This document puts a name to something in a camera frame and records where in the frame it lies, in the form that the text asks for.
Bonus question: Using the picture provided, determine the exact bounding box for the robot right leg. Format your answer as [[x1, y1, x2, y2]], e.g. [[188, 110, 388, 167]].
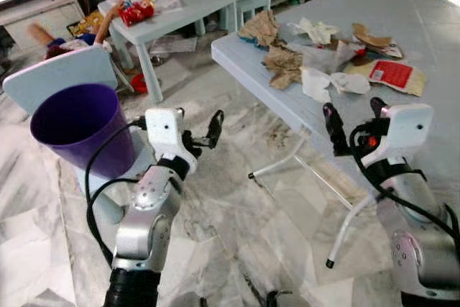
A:
[[266, 290, 310, 307]]

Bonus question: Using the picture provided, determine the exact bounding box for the red object on floor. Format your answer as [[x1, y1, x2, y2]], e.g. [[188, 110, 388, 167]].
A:
[[129, 73, 148, 94]]

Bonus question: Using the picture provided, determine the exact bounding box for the red snack packet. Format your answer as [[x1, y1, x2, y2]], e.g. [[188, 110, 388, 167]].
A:
[[117, 0, 156, 27]]

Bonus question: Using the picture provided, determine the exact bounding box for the small white plastic table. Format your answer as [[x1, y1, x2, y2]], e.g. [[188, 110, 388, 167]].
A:
[[97, 0, 239, 104]]

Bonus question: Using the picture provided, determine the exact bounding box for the large light blue table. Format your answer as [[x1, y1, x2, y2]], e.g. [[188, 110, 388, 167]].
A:
[[211, 0, 460, 268]]

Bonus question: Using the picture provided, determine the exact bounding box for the light blue plastic chair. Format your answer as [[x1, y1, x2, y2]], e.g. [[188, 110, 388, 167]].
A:
[[2, 46, 155, 243]]

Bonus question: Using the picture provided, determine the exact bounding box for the orange wooden stick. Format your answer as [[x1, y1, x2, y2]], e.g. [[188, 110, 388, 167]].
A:
[[96, 1, 121, 42]]

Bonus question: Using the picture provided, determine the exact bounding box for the crumpled white tissue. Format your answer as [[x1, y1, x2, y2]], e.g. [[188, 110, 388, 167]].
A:
[[287, 18, 340, 45]]

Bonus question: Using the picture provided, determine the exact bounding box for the red and cream packet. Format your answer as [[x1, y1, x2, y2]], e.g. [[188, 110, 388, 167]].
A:
[[351, 59, 427, 97]]

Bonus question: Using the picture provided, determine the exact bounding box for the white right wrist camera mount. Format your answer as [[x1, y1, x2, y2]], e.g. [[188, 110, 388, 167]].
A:
[[357, 103, 434, 171]]

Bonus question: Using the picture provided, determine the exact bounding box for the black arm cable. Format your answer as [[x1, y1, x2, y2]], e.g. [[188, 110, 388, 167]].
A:
[[350, 124, 460, 239], [85, 122, 148, 268]]

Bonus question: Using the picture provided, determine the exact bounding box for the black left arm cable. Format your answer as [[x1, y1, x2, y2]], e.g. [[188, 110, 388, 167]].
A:
[[85, 122, 148, 268]]

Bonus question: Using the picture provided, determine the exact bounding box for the torn brown cardboard piece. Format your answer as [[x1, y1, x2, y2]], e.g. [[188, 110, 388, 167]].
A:
[[351, 22, 403, 60]]

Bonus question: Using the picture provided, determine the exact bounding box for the grey white plastic bag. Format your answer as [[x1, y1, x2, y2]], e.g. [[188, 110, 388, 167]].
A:
[[302, 40, 360, 74]]

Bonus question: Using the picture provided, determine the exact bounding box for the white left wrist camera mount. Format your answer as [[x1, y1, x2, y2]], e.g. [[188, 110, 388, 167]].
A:
[[144, 108, 186, 171]]

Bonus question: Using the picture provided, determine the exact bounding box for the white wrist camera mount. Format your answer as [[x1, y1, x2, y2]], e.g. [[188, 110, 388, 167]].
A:
[[357, 103, 434, 171], [144, 108, 186, 171]]

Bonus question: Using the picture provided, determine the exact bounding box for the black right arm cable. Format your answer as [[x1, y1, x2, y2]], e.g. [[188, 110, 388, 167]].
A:
[[350, 124, 460, 239]]

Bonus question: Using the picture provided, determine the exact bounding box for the purple rubbish bin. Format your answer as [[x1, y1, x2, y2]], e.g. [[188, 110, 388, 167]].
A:
[[30, 83, 137, 180]]

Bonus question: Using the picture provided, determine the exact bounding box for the robot left leg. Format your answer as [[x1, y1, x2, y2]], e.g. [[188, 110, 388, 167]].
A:
[[169, 291, 209, 307]]

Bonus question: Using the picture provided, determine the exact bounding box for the robot leg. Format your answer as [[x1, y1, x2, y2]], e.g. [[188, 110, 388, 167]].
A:
[[266, 290, 310, 307], [169, 291, 209, 307]]

